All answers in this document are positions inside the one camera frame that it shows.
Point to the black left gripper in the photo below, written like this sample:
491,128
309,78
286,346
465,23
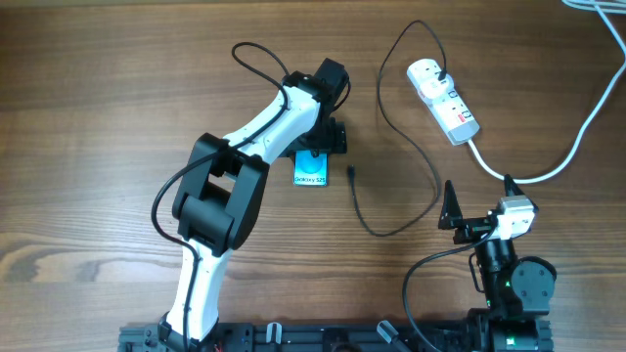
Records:
335,140

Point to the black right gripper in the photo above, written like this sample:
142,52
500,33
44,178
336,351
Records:
451,212

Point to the blue screen Galaxy smartphone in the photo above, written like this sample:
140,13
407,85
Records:
310,170

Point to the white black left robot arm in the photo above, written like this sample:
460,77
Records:
222,186

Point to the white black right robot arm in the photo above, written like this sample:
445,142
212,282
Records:
517,290

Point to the white USB charger plug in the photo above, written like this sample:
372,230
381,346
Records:
433,89

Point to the white power strip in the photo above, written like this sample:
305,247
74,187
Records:
451,113

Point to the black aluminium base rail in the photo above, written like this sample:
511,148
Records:
462,335

